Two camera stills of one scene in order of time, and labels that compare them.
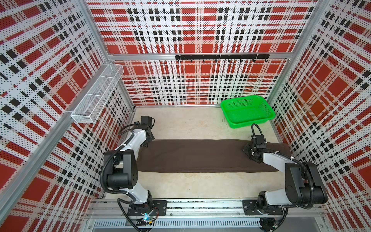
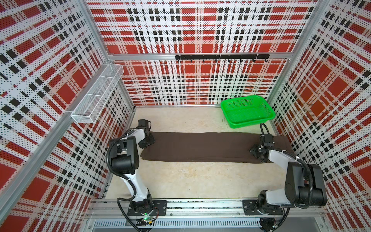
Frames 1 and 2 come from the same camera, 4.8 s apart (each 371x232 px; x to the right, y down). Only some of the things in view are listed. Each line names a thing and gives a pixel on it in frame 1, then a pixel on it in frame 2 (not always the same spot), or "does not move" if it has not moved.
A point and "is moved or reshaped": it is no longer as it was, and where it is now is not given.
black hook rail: [216, 57] does not move
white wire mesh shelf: [92, 106] does not move
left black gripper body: [148, 139] does not move
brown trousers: [203, 155] is moved or reshaped
